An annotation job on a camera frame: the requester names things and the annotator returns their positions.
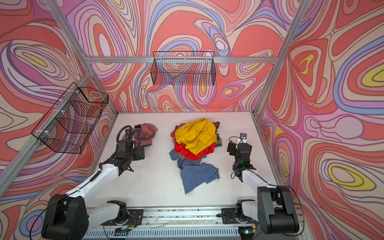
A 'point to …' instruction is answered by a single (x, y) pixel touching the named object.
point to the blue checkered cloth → (194, 172)
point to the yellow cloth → (197, 136)
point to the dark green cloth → (219, 143)
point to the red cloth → (181, 148)
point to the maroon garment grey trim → (143, 134)
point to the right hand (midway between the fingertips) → (239, 144)
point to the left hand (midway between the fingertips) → (136, 149)
